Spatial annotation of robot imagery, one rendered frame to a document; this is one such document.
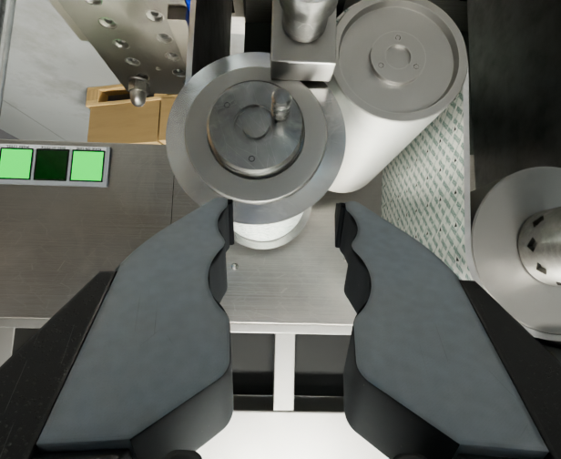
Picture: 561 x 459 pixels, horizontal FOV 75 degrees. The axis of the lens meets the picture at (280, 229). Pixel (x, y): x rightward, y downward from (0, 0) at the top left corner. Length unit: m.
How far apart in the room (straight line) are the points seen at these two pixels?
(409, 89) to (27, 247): 0.62
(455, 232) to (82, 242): 0.56
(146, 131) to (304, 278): 2.31
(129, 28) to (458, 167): 0.46
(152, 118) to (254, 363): 2.31
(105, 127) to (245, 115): 2.74
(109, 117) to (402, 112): 2.78
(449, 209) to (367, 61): 0.15
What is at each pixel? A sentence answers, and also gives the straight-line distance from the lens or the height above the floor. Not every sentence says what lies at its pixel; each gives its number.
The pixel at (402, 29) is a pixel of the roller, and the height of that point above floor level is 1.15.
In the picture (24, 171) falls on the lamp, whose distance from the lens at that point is 0.76.
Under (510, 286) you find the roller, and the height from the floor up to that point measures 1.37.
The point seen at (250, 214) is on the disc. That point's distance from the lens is 0.29.
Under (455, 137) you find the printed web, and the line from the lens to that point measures 0.38.
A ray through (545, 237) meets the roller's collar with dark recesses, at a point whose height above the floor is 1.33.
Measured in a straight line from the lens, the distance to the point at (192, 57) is 0.36.
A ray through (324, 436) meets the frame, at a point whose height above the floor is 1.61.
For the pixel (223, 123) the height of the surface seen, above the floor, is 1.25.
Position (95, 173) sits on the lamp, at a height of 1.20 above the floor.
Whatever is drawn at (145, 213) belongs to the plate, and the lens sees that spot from 0.66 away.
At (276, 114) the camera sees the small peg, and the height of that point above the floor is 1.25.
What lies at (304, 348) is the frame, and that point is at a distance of 0.71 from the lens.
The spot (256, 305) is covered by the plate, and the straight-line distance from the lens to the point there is 0.62.
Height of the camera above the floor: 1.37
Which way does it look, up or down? 8 degrees down
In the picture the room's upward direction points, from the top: 179 degrees counter-clockwise
